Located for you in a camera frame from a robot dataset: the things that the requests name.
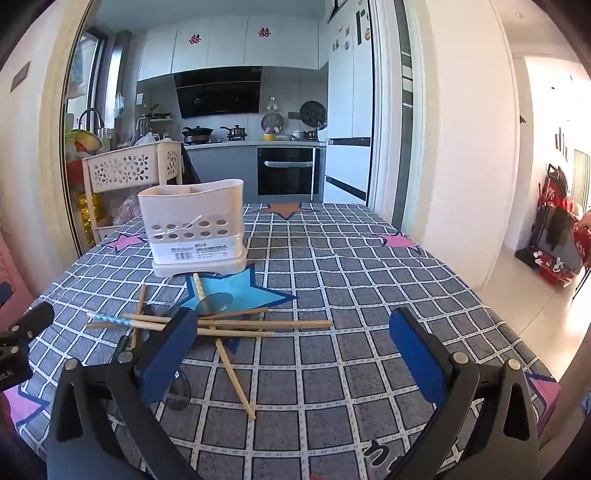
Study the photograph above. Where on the grey checked star tablecloth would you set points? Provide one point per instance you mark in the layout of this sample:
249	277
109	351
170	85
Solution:
346	277

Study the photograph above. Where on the gold tinsel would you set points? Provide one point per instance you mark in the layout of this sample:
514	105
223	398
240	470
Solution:
87	214

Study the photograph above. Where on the white refrigerator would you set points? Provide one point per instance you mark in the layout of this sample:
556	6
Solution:
346	92

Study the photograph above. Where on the round hanging steamer rack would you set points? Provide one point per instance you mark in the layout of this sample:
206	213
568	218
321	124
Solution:
271	122
313	112

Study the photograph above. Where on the white perforated storage cart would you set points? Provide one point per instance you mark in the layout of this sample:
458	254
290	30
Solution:
124	166

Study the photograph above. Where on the cream patterned chopstick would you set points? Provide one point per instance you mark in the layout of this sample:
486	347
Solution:
198	290

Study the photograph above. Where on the white upper kitchen cabinets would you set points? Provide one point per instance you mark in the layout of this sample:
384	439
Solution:
231	50

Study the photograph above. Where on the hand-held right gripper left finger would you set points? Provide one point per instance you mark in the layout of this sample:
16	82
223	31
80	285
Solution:
168	360

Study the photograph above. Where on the black wok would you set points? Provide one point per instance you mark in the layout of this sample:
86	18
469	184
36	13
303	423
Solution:
197	132

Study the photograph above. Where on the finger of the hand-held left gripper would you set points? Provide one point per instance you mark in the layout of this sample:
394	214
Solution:
34	321

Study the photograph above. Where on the dark framed sliding door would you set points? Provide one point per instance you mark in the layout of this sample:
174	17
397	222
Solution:
402	115

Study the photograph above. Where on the black range hood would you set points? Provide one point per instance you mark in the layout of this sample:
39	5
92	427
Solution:
217	94

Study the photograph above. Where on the blue striped chopstick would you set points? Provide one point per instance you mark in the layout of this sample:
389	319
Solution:
108	317

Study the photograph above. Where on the chrome kitchen faucet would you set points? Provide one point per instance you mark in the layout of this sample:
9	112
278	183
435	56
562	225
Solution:
90	113

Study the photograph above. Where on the steel cooking pot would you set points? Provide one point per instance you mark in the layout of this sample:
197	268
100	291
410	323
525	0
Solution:
235	132

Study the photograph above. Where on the green plastic colander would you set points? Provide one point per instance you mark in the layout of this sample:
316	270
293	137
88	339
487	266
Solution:
85	141

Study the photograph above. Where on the white plastic bag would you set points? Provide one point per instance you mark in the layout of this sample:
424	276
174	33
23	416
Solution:
147	137

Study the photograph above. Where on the white plastic utensil holder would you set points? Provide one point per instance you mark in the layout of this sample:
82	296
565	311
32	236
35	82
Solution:
194	207

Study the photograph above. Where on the red paper decoration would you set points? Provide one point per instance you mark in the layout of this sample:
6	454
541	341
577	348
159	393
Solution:
265	33
192	38

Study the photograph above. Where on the dark translucent plastic spoon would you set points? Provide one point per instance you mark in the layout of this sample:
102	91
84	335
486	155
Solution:
181	397
216	303

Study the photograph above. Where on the red bag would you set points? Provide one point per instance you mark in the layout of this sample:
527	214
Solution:
582	244

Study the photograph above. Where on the black built-in oven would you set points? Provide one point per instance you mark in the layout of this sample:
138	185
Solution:
286	170

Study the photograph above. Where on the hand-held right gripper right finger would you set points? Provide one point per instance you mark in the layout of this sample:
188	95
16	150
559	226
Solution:
415	355

